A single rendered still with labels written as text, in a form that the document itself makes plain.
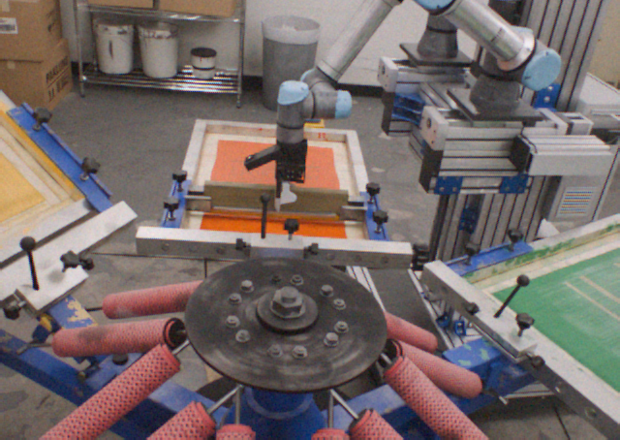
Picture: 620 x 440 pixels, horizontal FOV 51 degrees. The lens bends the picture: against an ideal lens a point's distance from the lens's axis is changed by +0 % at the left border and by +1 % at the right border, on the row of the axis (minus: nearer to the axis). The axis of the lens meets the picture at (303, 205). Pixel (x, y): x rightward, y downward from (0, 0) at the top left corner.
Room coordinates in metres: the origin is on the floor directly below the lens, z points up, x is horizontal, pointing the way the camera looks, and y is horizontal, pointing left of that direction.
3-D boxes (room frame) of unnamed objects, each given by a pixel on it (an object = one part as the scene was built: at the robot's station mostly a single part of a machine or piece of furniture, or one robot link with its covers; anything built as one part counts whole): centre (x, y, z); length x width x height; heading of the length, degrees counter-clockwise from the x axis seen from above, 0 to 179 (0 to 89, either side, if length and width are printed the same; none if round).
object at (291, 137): (1.59, 0.06, 1.23); 0.08 x 0.08 x 0.05
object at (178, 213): (1.53, 0.35, 0.97); 0.30 x 0.05 x 0.07; 5
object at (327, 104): (1.64, -0.03, 1.30); 0.11 x 0.11 x 0.08; 17
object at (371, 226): (1.58, -0.20, 0.97); 0.30 x 0.05 x 0.07; 5
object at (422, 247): (1.38, -0.30, 1.02); 0.07 x 0.06 x 0.07; 5
